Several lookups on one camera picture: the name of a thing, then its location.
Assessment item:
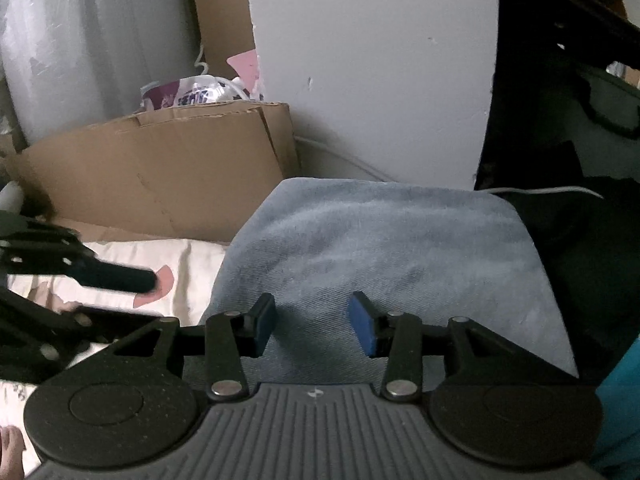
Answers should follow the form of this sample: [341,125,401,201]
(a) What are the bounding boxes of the blue denim pants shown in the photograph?
[206,177,581,386]

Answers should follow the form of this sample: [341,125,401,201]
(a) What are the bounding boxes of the flat cardboard sheet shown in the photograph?
[0,102,302,247]

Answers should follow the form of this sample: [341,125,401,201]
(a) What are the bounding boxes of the tall cardboard box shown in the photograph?
[191,0,260,81]

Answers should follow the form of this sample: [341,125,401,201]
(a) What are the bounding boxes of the teal patterned cloth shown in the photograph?
[591,335,640,476]

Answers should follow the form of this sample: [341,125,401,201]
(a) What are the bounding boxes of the grey green bag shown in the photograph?
[565,60,640,181]

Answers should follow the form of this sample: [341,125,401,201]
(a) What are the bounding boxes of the bear print bed sheet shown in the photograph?
[0,237,232,476]

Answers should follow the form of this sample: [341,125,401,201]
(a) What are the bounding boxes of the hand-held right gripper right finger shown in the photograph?
[347,291,556,402]

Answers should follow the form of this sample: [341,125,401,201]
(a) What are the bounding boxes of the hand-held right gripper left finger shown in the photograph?
[75,294,277,402]

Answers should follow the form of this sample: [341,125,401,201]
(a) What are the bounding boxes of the white cable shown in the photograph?
[486,186,606,200]
[192,41,212,77]

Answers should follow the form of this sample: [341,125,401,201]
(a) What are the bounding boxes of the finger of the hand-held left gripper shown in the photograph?
[0,287,166,382]
[0,212,158,295]

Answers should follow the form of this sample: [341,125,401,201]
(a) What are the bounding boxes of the pink white plastic packet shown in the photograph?
[139,50,267,112]

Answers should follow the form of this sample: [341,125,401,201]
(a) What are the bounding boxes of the person's left hand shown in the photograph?
[0,426,27,480]

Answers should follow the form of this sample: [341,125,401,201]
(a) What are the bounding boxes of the white cabinet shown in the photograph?
[244,0,502,192]

